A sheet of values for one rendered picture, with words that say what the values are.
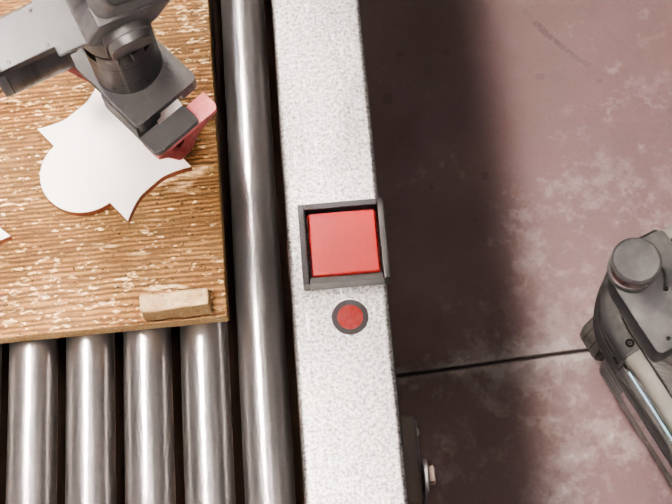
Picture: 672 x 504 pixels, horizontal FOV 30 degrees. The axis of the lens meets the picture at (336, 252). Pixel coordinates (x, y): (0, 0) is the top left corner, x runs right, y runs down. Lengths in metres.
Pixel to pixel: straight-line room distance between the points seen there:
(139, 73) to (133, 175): 0.13
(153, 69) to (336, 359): 0.29
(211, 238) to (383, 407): 0.21
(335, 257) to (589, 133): 1.18
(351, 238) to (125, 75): 0.24
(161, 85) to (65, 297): 0.20
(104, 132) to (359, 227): 0.25
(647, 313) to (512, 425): 0.34
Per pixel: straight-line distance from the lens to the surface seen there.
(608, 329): 1.82
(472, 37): 2.29
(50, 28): 0.95
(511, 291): 2.08
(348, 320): 1.08
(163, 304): 1.05
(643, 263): 1.77
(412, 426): 1.14
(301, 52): 1.20
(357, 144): 1.15
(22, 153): 1.17
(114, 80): 1.03
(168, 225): 1.11
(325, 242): 1.10
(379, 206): 1.10
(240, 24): 1.22
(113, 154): 1.14
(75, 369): 1.10
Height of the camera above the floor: 1.94
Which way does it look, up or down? 68 degrees down
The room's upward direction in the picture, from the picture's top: 6 degrees counter-clockwise
